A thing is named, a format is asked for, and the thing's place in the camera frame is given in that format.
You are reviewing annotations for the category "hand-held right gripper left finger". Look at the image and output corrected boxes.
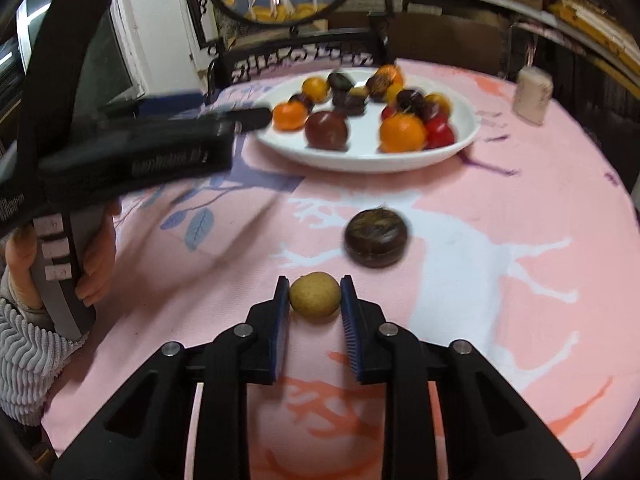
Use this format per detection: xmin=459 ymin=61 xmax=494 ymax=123
xmin=50 ymin=275 xmax=291 ymax=480

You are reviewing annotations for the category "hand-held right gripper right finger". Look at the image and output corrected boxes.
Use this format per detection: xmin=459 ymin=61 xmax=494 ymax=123
xmin=340 ymin=275 xmax=583 ymax=480

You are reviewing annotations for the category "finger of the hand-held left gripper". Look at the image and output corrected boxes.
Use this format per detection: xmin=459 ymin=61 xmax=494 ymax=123
xmin=202 ymin=106 xmax=274 ymax=134

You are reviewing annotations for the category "yellow-brown round longan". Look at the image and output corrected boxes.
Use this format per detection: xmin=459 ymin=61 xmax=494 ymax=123
xmin=288 ymin=272 xmax=342 ymax=319

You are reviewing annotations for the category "white plate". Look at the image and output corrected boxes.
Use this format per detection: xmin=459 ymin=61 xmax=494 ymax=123
xmin=255 ymin=71 xmax=478 ymax=174

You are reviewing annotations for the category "person's left hand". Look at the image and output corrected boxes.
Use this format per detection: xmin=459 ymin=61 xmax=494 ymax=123
xmin=5 ymin=200 xmax=119 ymax=311

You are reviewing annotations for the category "dark red tomato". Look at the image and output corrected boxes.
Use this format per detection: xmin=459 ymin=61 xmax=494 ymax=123
xmin=304 ymin=111 xmax=349 ymax=152

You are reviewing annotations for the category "white framed window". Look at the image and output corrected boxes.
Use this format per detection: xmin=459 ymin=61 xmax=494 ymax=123
xmin=75 ymin=0 xmax=213 ymax=109

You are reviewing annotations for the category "pink floral tablecloth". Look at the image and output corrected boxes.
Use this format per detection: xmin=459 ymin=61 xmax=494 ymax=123
xmin=40 ymin=57 xmax=636 ymax=480

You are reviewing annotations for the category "brown wooden board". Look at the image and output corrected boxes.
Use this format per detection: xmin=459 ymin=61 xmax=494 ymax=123
xmin=390 ymin=12 xmax=512 ymax=77

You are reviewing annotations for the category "pink drink can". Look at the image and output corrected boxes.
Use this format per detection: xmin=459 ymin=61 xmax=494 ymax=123
xmin=513 ymin=66 xmax=554 ymax=126

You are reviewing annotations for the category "stack of yellow flat boxes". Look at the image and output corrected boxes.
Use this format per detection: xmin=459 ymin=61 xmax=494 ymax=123
xmin=545 ymin=0 xmax=640 ymax=78

